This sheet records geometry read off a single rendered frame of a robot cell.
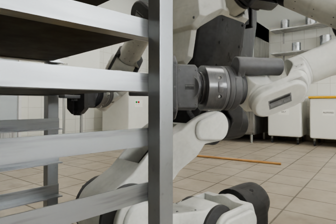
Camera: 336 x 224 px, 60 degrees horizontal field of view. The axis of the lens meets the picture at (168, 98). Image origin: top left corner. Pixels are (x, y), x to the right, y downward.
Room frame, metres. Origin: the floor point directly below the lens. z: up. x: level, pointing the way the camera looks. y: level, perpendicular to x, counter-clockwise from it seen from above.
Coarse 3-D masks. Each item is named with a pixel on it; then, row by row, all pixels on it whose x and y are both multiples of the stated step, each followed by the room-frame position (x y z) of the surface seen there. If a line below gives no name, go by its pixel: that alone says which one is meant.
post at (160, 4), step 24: (168, 0) 0.47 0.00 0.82; (168, 24) 0.47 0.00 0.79; (168, 48) 0.47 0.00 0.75; (168, 72) 0.47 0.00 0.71; (168, 96) 0.47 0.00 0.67; (168, 120) 0.47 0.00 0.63; (168, 144) 0.47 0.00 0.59; (168, 168) 0.47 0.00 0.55; (168, 192) 0.47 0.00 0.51; (168, 216) 0.47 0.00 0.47
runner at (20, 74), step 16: (0, 64) 0.33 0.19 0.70; (16, 64) 0.34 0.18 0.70; (32, 64) 0.36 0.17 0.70; (48, 64) 0.37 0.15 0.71; (0, 80) 0.33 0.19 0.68; (16, 80) 0.34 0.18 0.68; (32, 80) 0.36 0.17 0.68; (48, 80) 0.37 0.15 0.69; (64, 80) 0.38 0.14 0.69; (80, 80) 0.40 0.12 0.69; (96, 80) 0.42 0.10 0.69; (112, 80) 0.44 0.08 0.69; (128, 80) 0.46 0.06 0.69; (144, 80) 0.48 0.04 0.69
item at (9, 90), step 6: (0, 90) 0.52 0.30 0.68; (6, 90) 0.52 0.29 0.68; (12, 90) 0.52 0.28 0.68; (18, 90) 0.52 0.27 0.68; (24, 90) 0.52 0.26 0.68; (30, 90) 0.52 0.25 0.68; (36, 90) 0.52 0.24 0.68; (42, 90) 0.52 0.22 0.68; (48, 90) 0.52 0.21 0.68; (54, 90) 0.52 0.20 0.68; (60, 90) 0.52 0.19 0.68; (66, 90) 0.52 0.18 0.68; (72, 90) 0.52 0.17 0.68; (78, 90) 0.52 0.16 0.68; (84, 90) 0.52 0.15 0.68; (90, 90) 0.52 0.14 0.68; (96, 90) 0.52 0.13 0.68
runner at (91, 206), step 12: (108, 192) 0.43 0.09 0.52; (120, 192) 0.45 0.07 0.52; (132, 192) 0.46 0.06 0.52; (144, 192) 0.48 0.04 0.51; (60, 204) 0.38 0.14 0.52; (72, 204) 0.39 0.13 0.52; (84, 204) 0.40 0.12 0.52; (96, 204) 0.42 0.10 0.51; (108, 204) 0.43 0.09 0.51; (120, 204) 0.45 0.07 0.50; (132, 204) 0.46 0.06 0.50; (12, 216) 0.34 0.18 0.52; (24, 216) 0.35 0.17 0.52; (36, 216) 0.36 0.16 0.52; (48, 216) 0.37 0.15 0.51; (60, 216) 0.38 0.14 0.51; (72, 216) 0.39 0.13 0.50; (84, 216) 0.40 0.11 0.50
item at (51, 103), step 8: (56, 64) 0.80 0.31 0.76; (48, 96) 0.79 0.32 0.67; (56, 96) 0.80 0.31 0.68; (48, 104) 0.79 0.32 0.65; (56, 104) 0.80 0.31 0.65; (48, 112) 0.79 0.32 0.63; (56, 112) 0.80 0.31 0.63; (48, 168) 0.79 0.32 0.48; (56, 168) 0.80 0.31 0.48; (48, 176) 0.79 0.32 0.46; (56, 176) 0.80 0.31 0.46; (48, 184) 0.79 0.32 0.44; (48, 200) 0.79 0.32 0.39; (56, 200) 0.80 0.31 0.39
